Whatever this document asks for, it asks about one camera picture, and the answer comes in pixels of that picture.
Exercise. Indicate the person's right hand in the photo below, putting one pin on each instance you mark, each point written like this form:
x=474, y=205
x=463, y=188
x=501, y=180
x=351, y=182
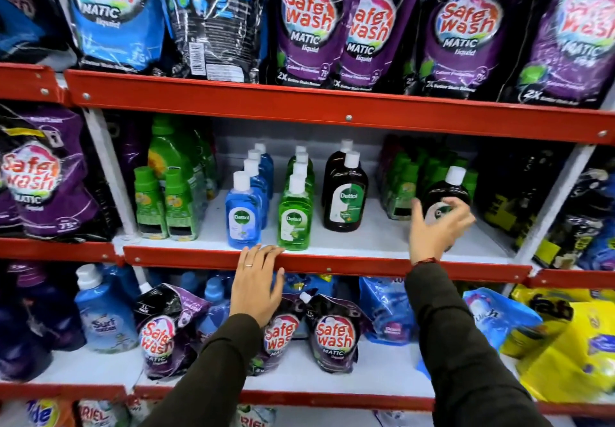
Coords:
x=427, y=239

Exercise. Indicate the person's left hand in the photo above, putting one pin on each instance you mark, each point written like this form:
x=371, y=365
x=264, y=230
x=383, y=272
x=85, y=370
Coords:
x=254, y=292

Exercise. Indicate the person's left middle finger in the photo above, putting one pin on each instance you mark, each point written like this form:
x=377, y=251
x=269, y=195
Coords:
x=264, y=259

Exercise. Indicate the person's left thumb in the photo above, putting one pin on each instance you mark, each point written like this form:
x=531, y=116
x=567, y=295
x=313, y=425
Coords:
x=279, y=290

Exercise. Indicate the person's left little finger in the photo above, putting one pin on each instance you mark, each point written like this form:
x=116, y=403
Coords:
x=240, y=264

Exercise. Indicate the person's right thumb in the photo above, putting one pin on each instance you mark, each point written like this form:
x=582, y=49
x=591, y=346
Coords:
x=416, y=215

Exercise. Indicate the dark bottle with white cap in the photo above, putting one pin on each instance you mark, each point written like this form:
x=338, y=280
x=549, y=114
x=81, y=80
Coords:
x=454, y=191

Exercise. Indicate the person's right forearm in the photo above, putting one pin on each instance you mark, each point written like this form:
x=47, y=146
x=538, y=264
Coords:
x=461, y=354

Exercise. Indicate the person's left forearm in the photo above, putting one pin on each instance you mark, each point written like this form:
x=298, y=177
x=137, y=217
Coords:
x=211, y=374

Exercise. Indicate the group of green-capped bottles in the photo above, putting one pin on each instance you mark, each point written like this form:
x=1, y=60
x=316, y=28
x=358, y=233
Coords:
x=401, y=186

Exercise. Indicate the blue antiseptic bottle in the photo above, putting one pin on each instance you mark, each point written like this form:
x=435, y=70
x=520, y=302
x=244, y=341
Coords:
x=259, y=186
x=242, y=220
x=267, y=158
x=263, y=165

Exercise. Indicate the small purple detergent pouch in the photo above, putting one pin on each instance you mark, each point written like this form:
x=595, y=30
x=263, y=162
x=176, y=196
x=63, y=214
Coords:
x=163, y=335
x=334, y=335
x=281, y=335

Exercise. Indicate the clear green antiseptic bottle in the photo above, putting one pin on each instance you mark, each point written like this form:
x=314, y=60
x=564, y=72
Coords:
x=294, y=222
x=307, y=184
x=302, y=158
x=299, y=149

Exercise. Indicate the blue bottle with blue cap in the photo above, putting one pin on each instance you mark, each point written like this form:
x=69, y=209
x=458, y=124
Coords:
x=214, y=306

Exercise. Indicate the dark brown antiseptic bottle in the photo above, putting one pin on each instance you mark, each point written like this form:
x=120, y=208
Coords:
x=346, y=201
x=334, y=158

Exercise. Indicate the small green cleaner bottle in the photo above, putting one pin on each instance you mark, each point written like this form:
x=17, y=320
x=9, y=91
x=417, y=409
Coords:
x=150, y=206
x=180, y=210

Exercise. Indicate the large green cleaner bottle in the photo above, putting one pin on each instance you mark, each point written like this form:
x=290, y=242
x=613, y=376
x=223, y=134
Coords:
x=166, y=150
x=209, y=162

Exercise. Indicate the white and green detergent pack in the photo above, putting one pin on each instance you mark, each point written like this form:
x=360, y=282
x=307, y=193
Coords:
x=254, y=417
x=103, y=414

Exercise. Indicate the light blue softener pouch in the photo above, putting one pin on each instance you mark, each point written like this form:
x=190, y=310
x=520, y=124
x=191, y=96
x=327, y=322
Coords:
x=499, y=316

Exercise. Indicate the white shelf upright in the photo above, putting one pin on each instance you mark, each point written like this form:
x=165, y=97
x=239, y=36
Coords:
x=110, y=172
x=552, y=206

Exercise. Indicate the light blue detergent bottle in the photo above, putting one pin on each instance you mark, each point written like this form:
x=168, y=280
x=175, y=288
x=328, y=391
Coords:
x=105, y=316

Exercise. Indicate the black pouch with white print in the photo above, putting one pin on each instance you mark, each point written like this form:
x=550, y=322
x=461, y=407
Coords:
x=576, y=210

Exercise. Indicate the yellow and black pouch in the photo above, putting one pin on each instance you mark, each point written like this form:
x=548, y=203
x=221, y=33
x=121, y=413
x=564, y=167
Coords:
x=543, y=316

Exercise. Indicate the yellow detergent pouch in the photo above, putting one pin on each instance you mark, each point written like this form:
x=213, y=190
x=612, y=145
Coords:
x=576, y=354

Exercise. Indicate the dark blue detergent bottles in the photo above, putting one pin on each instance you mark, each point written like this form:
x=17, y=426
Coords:
x=33, y=321

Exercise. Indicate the orange detergent pack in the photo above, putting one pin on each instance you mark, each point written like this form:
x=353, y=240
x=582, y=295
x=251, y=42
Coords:
x=48, y=413

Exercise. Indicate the black detergent pouch blue print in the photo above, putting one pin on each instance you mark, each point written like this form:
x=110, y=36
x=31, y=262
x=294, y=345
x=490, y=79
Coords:
x=216, y=18

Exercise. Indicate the dark blue detergent pouch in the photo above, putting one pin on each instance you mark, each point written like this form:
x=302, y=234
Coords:
x=29, y=9

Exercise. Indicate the long red shelf rail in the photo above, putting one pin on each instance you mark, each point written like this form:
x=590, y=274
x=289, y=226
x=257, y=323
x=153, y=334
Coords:
x=336, y=399
x=365, y=266
x=336, y=107

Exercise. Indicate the short red shelf rail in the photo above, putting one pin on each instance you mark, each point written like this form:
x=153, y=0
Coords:
x=57, y=250
x=62, y=390
x=29, y=83
x=571, y=279

